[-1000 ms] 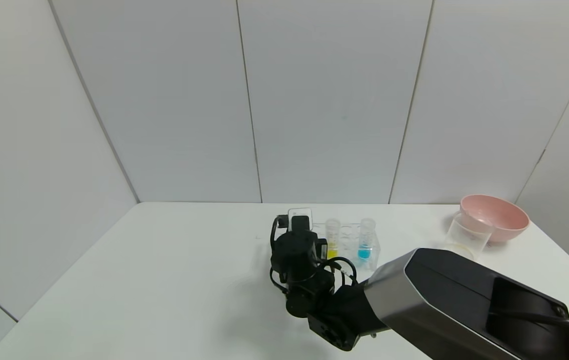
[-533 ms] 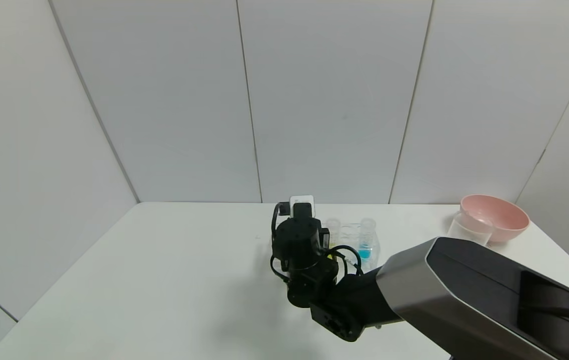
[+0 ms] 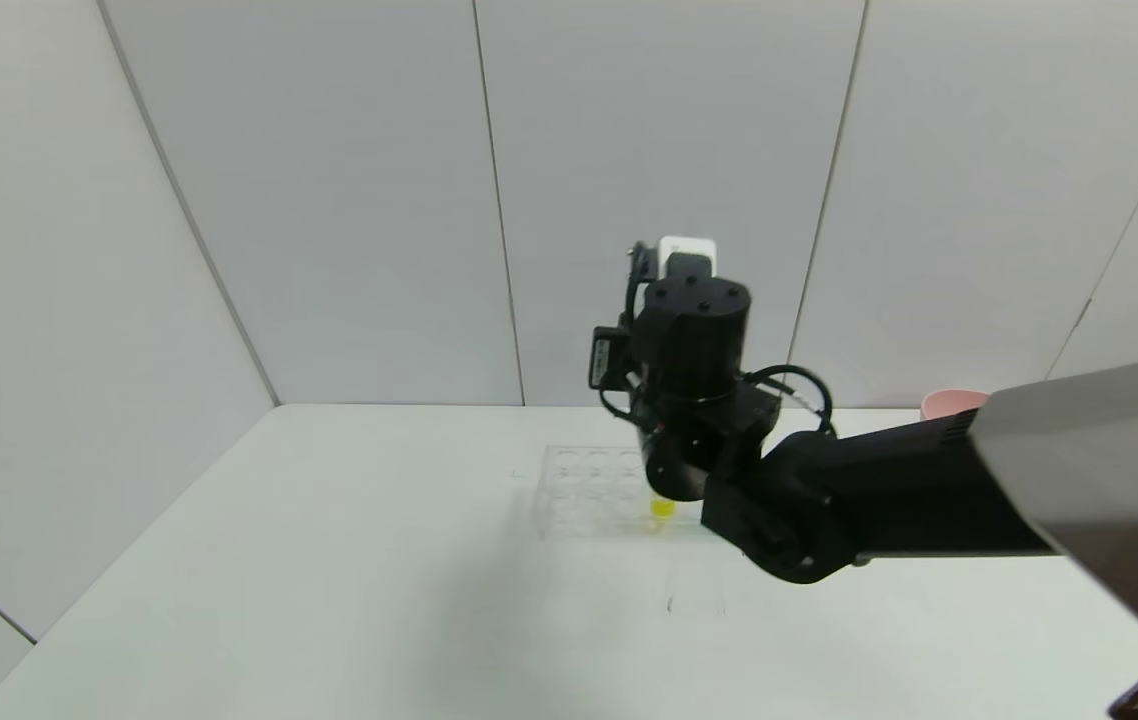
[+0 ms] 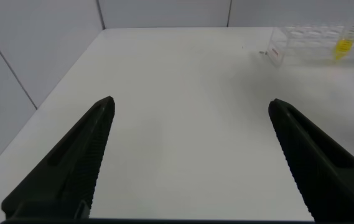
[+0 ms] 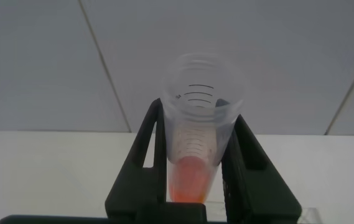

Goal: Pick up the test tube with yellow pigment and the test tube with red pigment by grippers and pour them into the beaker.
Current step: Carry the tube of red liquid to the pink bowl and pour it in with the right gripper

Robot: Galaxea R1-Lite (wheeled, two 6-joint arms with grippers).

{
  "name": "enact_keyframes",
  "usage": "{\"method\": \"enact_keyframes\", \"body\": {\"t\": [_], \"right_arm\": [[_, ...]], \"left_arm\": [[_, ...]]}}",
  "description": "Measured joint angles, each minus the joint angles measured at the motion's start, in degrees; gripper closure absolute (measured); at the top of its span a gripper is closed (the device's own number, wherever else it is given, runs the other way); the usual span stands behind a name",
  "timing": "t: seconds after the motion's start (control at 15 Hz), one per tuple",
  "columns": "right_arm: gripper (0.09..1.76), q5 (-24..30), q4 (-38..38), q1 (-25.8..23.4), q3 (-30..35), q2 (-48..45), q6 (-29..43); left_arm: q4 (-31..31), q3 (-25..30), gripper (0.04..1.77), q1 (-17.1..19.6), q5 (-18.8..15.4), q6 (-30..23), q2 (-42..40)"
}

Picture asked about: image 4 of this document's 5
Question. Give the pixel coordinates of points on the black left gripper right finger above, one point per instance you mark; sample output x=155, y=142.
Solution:
x=319, y=168

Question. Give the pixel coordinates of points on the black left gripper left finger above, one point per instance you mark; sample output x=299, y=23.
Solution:
x=71, y=168

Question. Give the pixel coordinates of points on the clear plastic test tube rack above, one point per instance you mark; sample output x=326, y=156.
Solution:
x=304, y=43

